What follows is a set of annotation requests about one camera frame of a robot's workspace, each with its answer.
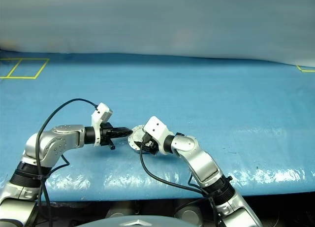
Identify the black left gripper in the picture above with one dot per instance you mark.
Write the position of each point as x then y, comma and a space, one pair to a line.
106, 136

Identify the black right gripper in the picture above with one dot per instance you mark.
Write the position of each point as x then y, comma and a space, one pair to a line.
150, 145

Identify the round silver motor lid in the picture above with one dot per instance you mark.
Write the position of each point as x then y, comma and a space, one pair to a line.
136, 136

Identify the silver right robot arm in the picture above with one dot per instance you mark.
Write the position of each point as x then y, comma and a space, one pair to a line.
197, 158

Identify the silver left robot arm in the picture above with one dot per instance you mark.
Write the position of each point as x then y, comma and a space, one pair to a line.
64, 138

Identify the dark rounded shape under table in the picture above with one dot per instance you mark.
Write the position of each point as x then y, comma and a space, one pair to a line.
188, 211
118, 209

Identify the grey rounded shell with emblem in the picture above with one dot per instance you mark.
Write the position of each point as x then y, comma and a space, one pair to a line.
137, 222

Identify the blue plastic table cover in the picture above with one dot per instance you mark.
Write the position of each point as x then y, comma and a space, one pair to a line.
221, 101

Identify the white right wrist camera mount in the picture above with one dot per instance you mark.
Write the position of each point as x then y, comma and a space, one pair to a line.
156, 128

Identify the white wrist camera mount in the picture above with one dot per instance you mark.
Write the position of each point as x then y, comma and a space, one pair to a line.
102, 113
156, 128

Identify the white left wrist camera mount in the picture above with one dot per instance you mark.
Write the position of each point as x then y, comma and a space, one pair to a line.
102, 113

